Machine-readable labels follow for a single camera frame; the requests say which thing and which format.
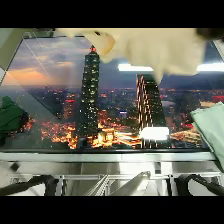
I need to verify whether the cream T-shirt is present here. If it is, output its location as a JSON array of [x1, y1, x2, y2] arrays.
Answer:
[[54, 27, 208, 84]]

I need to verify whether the pale green garment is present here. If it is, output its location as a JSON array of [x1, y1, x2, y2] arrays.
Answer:
[[190, 101, 224, 173]]

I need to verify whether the dark green garment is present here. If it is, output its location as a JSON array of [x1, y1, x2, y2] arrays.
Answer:
[[0, 95, 30, 146]]

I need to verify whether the silver frame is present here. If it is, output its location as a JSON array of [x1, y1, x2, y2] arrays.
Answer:
[[0, 151, 224, 197]]

